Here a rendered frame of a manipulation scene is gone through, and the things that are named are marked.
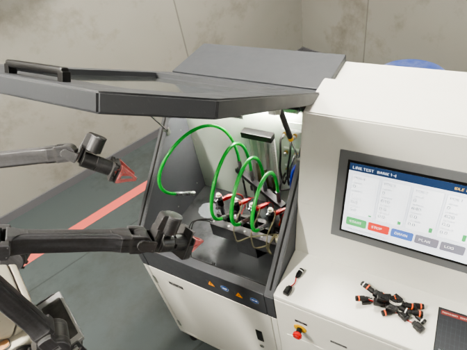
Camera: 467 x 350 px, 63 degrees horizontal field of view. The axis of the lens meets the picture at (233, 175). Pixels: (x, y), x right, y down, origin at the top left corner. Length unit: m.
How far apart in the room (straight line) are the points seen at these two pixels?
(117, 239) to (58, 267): 2.19
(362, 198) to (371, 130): 0.24
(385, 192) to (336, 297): 0.42
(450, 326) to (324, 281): 0.41
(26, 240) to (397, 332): 1.14
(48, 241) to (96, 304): 1.86
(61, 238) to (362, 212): 0.94
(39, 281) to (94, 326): 0.66
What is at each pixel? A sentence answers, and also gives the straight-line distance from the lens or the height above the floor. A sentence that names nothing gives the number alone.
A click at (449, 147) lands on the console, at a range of 1.22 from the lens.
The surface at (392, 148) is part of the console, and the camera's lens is 1.24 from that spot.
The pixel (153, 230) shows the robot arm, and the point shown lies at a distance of 1.17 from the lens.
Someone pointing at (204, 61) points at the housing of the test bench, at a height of 1.50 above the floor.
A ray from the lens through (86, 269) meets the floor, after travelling 3.14.
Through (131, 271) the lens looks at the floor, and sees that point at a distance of 2.96.
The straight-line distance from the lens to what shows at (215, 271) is 1.60.
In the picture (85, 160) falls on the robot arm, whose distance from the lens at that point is 1.43.
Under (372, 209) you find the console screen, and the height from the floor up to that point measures 1.26.
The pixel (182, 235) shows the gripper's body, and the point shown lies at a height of 1.33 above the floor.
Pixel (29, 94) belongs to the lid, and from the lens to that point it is 0.85.
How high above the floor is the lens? 2.26
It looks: 42 degrees down
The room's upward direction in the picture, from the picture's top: 12 degrees counter-clockwise
